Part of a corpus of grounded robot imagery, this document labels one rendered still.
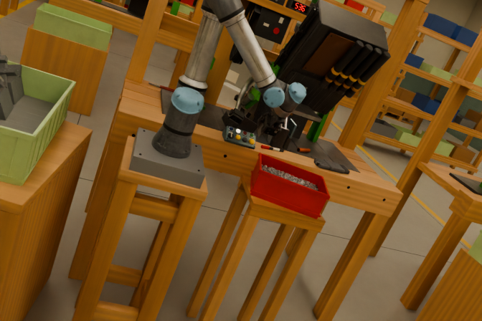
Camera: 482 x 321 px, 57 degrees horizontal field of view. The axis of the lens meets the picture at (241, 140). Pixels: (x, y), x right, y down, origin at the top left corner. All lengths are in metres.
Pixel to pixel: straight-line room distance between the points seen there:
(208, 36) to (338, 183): 1.04
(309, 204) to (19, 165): 1.10
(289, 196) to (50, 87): 1.07
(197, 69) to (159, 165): 0.40
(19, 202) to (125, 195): 0.39
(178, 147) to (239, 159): 0.51
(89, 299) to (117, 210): 0.41
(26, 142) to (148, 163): 0.40
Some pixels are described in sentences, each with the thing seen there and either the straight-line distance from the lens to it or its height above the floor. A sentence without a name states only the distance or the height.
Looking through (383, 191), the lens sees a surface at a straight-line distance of 2.43.
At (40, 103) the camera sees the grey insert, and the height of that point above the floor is 0.85.
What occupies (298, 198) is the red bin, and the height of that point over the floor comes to 0.86.
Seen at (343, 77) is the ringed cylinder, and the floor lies 1.35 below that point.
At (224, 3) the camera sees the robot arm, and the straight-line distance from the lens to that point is 1.54.
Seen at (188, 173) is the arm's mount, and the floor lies 0.90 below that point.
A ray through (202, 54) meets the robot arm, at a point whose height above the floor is 1.27.
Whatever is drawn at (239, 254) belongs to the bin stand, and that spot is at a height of 0.55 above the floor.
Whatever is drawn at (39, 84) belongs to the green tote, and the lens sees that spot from 1.99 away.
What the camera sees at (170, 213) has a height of 0.72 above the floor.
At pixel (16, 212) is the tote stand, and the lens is 1.41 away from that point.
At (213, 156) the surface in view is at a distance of 2.05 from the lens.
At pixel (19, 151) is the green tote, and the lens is 1.43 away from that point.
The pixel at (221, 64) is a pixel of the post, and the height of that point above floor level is 1.13.
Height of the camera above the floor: 1.55
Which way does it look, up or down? 18 degrees down
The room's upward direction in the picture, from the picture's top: 22 degrees clockwise
